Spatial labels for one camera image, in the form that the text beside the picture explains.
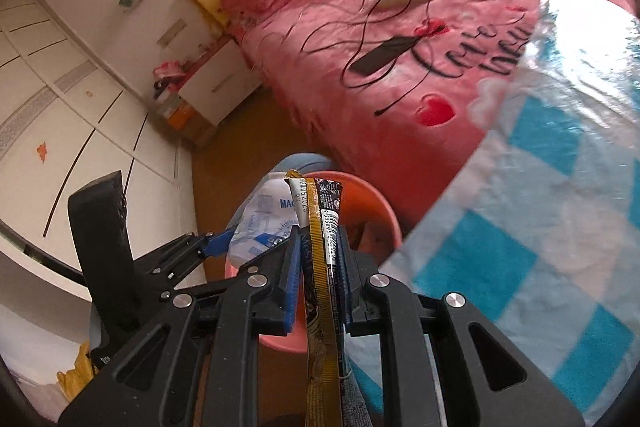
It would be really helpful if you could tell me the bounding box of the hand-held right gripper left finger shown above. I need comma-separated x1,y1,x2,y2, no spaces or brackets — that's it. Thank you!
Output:
57,228,307,427

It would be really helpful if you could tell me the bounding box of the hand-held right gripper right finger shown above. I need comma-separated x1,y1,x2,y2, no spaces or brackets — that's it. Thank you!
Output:
336,223,586,427

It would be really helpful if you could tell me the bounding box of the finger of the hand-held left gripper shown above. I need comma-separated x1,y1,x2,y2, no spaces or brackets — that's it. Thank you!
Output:
160,242,291,308
132,228,237,282

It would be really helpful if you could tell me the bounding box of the white blue milk pouch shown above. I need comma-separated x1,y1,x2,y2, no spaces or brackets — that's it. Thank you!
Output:
227,172,303,268

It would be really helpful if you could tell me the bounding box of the black yellow snack packet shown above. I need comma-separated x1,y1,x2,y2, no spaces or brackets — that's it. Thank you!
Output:
284,174,376,427

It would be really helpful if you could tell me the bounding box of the orange plastic basin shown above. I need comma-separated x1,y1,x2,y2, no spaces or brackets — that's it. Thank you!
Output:
225,172,401,353

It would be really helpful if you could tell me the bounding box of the orange cardboard box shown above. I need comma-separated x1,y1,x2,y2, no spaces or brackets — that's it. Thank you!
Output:
167,102,216,148

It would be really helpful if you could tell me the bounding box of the white wardrobe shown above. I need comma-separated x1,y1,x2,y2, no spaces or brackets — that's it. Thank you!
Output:
0,0,196,303

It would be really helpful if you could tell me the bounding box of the white red nightstand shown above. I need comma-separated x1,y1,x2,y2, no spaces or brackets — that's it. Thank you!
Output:
177,34,263,128

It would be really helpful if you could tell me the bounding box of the pink small bag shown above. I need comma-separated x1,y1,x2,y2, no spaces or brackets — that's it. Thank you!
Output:
152,62,188,80

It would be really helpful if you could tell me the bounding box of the black phone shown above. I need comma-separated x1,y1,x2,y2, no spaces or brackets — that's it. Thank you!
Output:
350,36,418,76

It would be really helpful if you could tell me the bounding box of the pink printed blanket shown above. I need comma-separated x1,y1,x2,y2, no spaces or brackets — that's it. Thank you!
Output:
235,0,636,233

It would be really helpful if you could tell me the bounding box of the wall switch panel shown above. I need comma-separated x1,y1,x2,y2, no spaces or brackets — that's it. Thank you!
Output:
157,18,188,48

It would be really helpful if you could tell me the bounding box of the black charging cable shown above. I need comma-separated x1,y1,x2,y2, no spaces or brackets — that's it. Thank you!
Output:
305,0,436,90

